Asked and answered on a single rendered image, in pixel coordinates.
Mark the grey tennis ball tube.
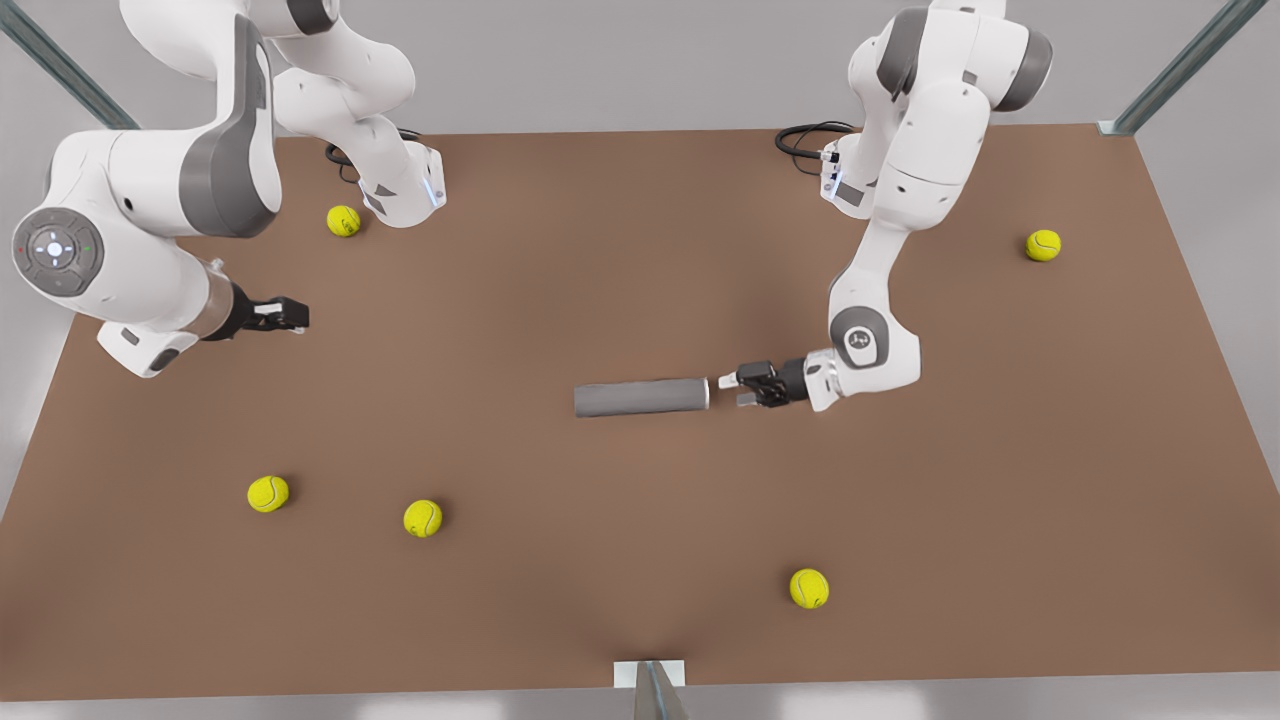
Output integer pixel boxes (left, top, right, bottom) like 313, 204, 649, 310
573, 376, 712, 419

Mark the black cable loop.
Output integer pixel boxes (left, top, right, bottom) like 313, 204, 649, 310
774, 121, 860, 178
324, 127, 424, 187

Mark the silver frame post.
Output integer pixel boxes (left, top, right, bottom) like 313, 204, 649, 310
1096, 0, 1271, 138
0, 0, 142, 132
612, 659, 690, 720

